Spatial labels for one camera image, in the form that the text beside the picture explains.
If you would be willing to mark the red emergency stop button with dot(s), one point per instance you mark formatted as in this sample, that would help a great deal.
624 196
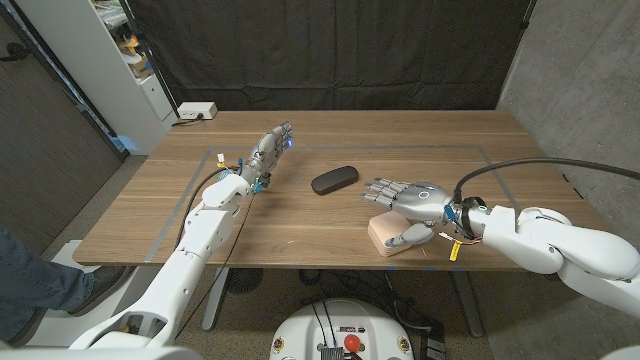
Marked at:
352 343

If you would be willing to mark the small cardboard box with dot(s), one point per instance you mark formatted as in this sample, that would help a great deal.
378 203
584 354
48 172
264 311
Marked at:
141 66

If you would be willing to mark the white shelf unit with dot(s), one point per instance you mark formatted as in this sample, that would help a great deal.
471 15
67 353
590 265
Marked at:
90 65

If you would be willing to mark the yellow toy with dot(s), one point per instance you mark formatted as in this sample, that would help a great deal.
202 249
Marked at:
130 45

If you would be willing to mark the dark grey shoe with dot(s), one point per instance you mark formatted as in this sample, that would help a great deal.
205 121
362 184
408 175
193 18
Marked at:
100 287

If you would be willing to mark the grey tape outline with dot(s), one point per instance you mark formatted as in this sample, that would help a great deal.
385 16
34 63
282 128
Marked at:
340 148

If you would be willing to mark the grey table leg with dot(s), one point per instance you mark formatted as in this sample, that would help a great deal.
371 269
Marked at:
215 300
470 310

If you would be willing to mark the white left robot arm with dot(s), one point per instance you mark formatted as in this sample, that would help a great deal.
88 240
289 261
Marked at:
195 245

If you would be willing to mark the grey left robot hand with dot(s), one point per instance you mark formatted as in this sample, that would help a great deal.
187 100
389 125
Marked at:
266 157

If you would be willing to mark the black glasses case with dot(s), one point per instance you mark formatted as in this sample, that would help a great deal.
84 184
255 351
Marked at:
335 180

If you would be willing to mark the black stand pole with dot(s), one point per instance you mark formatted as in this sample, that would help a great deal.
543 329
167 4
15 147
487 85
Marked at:
153 65

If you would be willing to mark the black backdrop curtain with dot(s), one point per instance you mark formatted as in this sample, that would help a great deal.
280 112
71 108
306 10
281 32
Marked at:
325 50

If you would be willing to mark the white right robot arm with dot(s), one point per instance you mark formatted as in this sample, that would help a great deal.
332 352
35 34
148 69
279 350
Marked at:
575 250

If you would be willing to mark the white power strip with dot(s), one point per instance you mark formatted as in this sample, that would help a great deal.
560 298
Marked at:
197 110

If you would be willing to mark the white floor platform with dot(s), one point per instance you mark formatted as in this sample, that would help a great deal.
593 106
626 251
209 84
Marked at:
75 330

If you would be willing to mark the black power adapter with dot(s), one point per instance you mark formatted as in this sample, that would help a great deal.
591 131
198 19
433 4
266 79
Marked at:
434 345

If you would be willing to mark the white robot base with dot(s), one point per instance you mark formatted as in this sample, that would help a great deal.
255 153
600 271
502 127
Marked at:
300 330

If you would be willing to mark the pink square jewelry box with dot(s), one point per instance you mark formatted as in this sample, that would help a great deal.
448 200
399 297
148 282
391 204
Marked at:
382 227

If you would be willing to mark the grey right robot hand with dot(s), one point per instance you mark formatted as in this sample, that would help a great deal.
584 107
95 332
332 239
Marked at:
425 200

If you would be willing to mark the person's leg in jeans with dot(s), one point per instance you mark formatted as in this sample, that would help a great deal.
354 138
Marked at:
30 280

